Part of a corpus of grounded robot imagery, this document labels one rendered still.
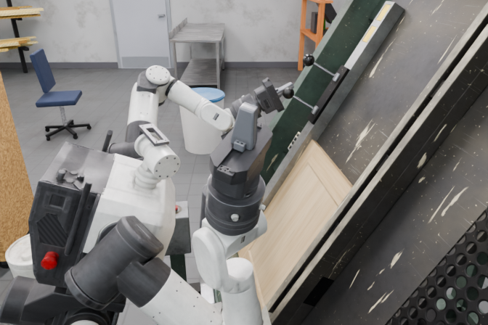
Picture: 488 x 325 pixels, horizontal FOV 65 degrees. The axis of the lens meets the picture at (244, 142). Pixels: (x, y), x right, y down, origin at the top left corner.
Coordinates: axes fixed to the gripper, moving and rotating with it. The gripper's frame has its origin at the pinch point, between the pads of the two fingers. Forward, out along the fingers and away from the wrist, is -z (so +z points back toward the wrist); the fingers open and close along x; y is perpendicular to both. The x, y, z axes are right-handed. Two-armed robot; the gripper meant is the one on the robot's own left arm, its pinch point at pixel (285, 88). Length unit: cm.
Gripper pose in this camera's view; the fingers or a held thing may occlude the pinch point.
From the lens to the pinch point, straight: 128.5
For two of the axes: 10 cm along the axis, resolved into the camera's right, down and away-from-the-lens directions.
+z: -8.8, 4.7, 0.6
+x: 4.5, 7.8, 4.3
